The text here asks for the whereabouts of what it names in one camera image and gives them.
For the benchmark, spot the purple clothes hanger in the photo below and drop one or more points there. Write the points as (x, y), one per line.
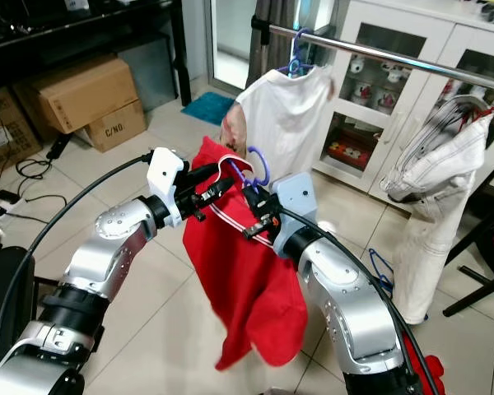
(267, 169)
(295, 66)

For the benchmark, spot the red shirt with white stripes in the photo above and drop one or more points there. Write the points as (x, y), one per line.
(243, 280)

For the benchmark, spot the teal floor mat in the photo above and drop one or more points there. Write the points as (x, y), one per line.
(207, 107)

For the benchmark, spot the white t-shirt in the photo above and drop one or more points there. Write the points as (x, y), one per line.
(284, 123)

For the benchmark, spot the cardboard box with black print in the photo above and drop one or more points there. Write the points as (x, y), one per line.
(119, 130)

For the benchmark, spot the red printed box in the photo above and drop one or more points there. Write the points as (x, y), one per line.
(354, 146)

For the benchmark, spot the dark grey curtain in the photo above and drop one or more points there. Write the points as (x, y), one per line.
(267, 58)

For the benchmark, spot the black power adapter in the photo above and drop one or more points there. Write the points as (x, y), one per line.
(60, 146)

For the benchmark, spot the large plain cardboard box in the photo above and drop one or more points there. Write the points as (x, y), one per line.
(82, 90)

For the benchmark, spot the white stitched trousers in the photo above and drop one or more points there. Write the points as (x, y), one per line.
(436, 189)

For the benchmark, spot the black desk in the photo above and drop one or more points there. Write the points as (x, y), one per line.
(82, 29)

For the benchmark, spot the cardboard box with white label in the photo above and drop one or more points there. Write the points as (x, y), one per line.
(2, 132)

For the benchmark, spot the black chair seat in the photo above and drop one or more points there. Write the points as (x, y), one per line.
(4, 304)

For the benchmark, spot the black metal stand bars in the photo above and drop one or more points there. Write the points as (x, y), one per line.
(477, 295)

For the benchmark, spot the plain red garment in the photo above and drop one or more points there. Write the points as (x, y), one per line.
(424, 378)

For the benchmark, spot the white glass door cabinet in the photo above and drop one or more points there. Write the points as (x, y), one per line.
(403, 16)

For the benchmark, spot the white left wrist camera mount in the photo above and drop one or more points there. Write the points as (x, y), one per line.
(165, 173)

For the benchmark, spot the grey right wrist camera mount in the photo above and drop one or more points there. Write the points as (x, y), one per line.
(296, 197)

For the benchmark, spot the glass door with white frame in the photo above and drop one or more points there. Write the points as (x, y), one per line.
(230, 37)

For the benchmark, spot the chrome clothes rail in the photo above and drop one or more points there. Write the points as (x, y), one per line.
(387, 53)

